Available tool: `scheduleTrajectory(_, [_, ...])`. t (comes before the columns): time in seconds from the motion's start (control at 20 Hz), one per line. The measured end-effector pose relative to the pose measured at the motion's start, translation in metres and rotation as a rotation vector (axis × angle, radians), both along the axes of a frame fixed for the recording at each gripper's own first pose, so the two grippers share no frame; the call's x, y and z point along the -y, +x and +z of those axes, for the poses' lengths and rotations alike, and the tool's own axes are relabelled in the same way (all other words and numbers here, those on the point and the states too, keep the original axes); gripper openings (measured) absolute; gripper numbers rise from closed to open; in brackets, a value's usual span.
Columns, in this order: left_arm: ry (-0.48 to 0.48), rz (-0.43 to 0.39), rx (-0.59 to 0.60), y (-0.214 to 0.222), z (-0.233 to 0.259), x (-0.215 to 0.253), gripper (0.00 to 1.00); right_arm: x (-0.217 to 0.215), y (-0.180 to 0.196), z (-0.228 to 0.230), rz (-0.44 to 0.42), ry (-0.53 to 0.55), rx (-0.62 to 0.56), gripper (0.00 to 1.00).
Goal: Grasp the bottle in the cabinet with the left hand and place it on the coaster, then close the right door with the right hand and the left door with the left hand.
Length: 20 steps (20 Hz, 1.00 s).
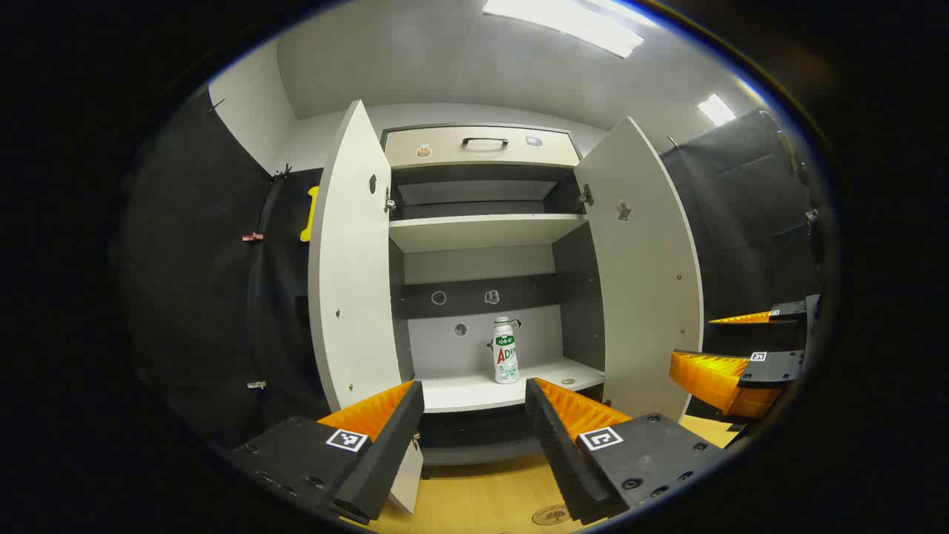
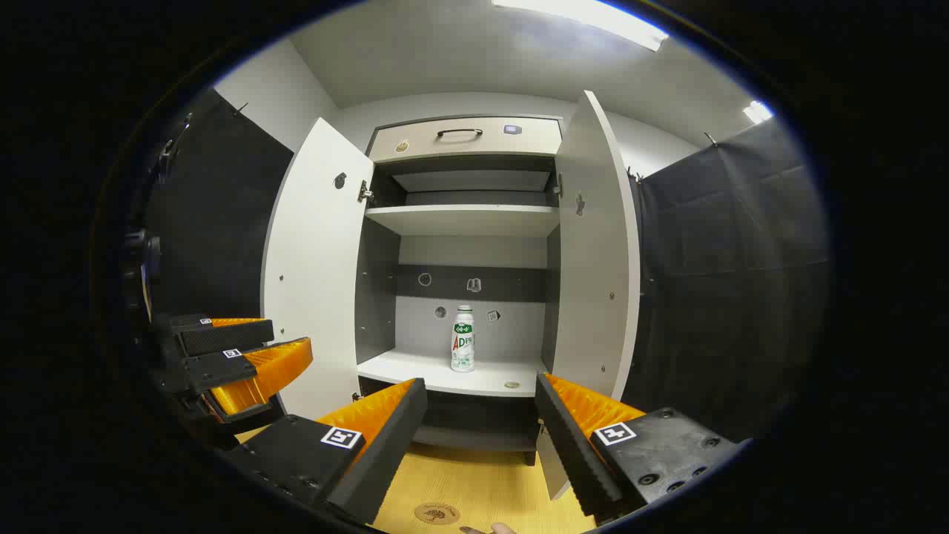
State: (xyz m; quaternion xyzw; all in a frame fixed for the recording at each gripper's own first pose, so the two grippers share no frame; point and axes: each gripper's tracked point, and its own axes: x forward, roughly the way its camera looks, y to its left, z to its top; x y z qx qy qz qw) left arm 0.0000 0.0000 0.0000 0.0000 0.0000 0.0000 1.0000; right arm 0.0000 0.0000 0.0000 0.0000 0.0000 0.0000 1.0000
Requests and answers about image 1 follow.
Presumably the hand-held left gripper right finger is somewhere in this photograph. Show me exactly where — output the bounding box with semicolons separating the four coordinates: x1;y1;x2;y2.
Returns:
524;377;730;526

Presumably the white bottle green label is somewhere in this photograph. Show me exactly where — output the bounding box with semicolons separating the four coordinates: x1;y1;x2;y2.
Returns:
492;317;520;385

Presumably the white cabinet shelf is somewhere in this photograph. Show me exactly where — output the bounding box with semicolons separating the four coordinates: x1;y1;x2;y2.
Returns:
388;214;588;254
417;357;606;414

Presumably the white grey cabinet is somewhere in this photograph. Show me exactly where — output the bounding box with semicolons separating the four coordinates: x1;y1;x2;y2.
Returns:
382;124;606;467

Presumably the white cabinet door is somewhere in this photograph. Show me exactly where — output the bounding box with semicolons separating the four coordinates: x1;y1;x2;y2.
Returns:
308;100;426;515
575;116;704;423

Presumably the beige cabinet drawer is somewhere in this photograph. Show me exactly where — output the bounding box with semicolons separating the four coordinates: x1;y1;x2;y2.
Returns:
383;125;581;170

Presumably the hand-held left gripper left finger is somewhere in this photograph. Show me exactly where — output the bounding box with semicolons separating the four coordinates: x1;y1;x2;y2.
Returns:
226;380;426;526

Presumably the black backdrop cloth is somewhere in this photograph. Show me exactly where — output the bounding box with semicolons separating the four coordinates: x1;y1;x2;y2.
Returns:
122;82;331;449
660;110;824;416

